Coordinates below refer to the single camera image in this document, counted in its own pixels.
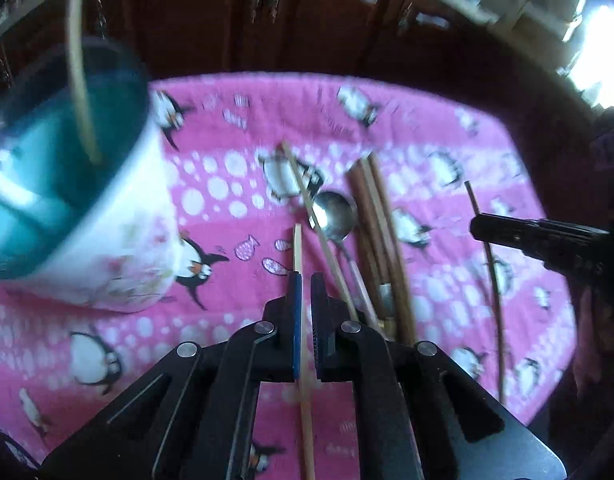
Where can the white floral cup blue inside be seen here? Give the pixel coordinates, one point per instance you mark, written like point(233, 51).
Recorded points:
point(112, 240)

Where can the pale chopstick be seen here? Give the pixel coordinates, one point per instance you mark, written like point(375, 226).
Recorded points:
point(79, 60)

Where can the thin dark stick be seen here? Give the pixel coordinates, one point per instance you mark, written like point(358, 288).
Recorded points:
point(496, 300)

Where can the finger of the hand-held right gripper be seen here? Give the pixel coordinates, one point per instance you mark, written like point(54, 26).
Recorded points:
point(507, 232)

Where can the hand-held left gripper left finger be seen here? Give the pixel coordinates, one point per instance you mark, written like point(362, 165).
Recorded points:
point(297, 320)

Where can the metal spoon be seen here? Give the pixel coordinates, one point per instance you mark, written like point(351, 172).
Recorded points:
point(334, 215)

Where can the light wooden chopstick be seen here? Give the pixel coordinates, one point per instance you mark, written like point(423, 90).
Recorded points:
point(299, 180)
point(297, 250)

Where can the pink penguin towel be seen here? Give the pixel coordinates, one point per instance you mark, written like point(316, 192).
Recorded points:
point(227, 195)

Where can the dark wooden cabinet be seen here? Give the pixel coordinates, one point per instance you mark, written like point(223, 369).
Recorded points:
point(212, 25)

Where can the bright window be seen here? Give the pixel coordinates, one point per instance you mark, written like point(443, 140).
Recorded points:
point(599, 50)

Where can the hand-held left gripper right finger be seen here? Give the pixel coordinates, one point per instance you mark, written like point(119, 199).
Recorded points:
point(315, 320)

